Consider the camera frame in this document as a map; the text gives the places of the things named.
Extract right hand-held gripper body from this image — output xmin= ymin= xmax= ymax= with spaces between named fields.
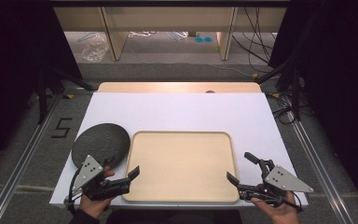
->
xmin=238 ymin=158 xmax=315 ymax=207

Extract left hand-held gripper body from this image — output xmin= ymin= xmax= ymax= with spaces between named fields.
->
xmin=72 ymin=154 xmax=131 ymax=202

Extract black round plate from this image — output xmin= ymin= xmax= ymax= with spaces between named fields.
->
xmin=71 ymin=122 xmax=131 ymax=171

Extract person's right hand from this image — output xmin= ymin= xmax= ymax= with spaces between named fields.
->
xmin=250 ymin=190 xmax=301 ymax=224

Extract person's left hand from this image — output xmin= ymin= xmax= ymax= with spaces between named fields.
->
xmin=78 ymin=165 xmax=117 ymax=219

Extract beige rectangular tray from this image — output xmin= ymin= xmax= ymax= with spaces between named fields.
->
xmin=121 ymin=130 xmax=241 ymax=203

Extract person's dark lap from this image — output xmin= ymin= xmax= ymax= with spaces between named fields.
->
xmin=105 ymin=209 xmax=244 ymax=224

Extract black metal stand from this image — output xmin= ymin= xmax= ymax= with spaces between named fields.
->
xmin=35 ymin=63 xmax=98 ymax=126
xmin=254 ymin=57 xmax=304 ymax=123

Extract white table cover board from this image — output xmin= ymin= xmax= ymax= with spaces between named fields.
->
xmin=48 ymin=91 xmax=310 ymax=209

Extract clear plastic bag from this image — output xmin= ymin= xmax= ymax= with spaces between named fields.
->
xmin=80 ymin=33 xmax=111 ymax=63

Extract black curtain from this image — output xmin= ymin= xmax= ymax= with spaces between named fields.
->
xmin=268 ymin=0 xmax=358 ymax=218
xmin=0 ymin=0 xmax=84 ymax=180

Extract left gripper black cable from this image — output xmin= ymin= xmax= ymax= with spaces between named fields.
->
xmin=62 ymin=167 xmax=84 ymax=216

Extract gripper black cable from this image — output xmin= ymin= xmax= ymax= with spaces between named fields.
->
xmin=287 ymin=190 xmax=304 ymax=214
xmin=62 ymin=167 xmax=84 ymax=216

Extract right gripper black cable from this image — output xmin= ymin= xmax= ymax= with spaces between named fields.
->
xmin=287 ymin=190 xmax=304 ymax=214

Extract aluminium floor rail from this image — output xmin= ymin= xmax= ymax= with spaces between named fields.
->
xmin=286 ymin=109 xmax=357 ymax=224
xmin=0 ymin=92 xmax=63 ymax=224

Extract black floor cables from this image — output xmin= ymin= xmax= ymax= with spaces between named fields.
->
xmin=268 ymin=91 xmax=296 ymax=126

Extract bundle of black hanging cables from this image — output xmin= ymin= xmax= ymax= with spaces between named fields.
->
xmin=230 ymin=7 xmax=278 ymax=66

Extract white coiled cable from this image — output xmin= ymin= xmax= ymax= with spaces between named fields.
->
xmin=127 ymin=30 xmax=153 ymax=39

